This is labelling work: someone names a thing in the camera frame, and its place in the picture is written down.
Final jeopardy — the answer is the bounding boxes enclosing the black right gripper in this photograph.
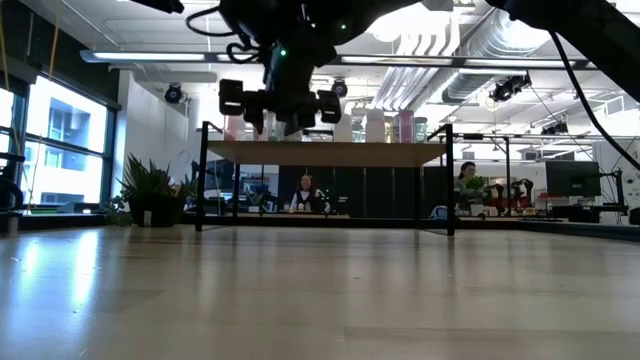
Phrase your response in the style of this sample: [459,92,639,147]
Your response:
[218,34,343,137]

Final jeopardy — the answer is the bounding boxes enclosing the white Melatonin supplement bottle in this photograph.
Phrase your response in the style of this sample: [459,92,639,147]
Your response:
[364,108,386,144]

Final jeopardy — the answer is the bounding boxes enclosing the purple vial white cap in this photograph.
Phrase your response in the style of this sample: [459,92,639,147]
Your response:
[398,109,416,144]

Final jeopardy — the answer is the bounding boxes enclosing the person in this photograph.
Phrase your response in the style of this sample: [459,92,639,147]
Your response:
[289,173,332,214]
[453,160,494,217]

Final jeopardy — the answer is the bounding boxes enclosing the long ceiling light strip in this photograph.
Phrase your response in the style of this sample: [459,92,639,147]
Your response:
[79,48,640,71]

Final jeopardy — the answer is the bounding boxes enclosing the green plant black pot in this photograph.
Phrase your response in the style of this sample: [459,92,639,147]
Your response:
[102,152,199,229]

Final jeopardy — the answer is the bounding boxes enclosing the small plant white pot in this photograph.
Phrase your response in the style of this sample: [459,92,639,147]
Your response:
[463,175,490,217]

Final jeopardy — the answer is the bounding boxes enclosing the large glass window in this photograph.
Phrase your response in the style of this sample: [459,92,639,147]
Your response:
[0,74,119,216]

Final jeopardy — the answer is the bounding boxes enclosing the black computer monitor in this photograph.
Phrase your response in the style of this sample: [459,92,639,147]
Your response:
[544,159,603,199]

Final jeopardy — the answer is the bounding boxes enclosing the wooden shelf black metal frame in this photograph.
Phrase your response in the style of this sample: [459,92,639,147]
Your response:
[194,119,456,238]

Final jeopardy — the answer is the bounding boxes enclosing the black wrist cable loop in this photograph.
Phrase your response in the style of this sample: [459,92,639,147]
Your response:
[185,5,262,65]

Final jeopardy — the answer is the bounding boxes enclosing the silver ventilation duct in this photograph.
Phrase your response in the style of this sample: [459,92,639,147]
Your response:
[439,9,576,104]

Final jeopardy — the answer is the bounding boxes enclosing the yellow cable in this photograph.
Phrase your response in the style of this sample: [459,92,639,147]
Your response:
[47,0,65,84]

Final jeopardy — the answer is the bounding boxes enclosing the long black arm cable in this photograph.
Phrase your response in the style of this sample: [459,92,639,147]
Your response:
[548,29,640,172]

